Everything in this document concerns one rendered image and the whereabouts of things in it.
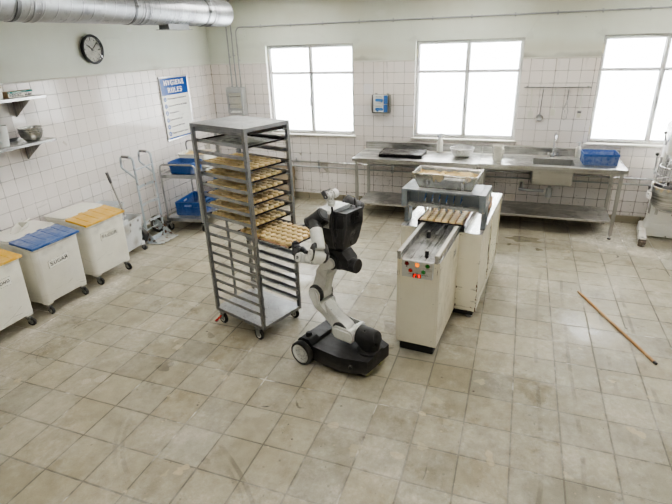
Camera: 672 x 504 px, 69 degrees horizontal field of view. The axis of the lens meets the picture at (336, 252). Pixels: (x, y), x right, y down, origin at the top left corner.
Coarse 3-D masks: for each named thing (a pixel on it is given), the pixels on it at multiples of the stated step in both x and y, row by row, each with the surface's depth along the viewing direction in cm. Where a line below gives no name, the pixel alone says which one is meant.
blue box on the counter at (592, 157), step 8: (584, 152) 624; (592, 152) 621; (600, 152) 619; (608, 152) 616; (616, 152) 606; (584, 160) 602; (592, 160) 599; (600, 160) 596; (608, 160) 594; (616, 160) 591
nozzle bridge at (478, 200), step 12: (408, 192) 433; (420, 192) 432; (432, 192) 418; (444, 192) 414; (456, 192) 412; (468, 192) 411; (480, 192) 410; (408, 204) 435; (420, 204) 431; (432, 204) 427; (444, 204) 426; (456, 204) 422; (468, 204) 418; (480, 204) 405; (408, 216) 448; (480, 228) 423
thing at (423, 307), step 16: (416, 240) 407; (432, 240) 406; (416, 256) 377; (432, 256) 376; (448, 256) 389; (400, 272) 381; (448, 272) 399; (400, 288) 387; (416, 288) 381; (432, 288) 375; (448, 288) 409; (400, 304) 392; (416, 304) 386; (432, 304) 380; (448, 304) 420; (400, 320) 398; (416, 320) 392; (432, 320) 385; (400, 336) 404; (416, 336) 397; (432, 336) 391; (432, 352) 400
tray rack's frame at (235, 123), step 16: (192, 128) 390; (208, 128) 376; (224, 128) 365; (240, 128) 356; (256, 128) 362; (192, 144) 396; (208, 224) 424; (208, 240) 428; (256, 288) 486; (224, 304) 458; (240, 304) 458; (272, 304) 456; (288, 304) 455; (256, 320) 430; (272, 320) 429
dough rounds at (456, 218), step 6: (444, 210) 450; (450, 210) 449; (456, 210) 455; (426, 216) 436; (432, 216) 436; (438, 216) 437; (444, 216) 440; (450, 216) 435; (456, 216) 434; (462, 216) 433; (468, 216) 438; (444, 222) 424; (450, 222) 422; (456, 222) 420; (462, 222) 424
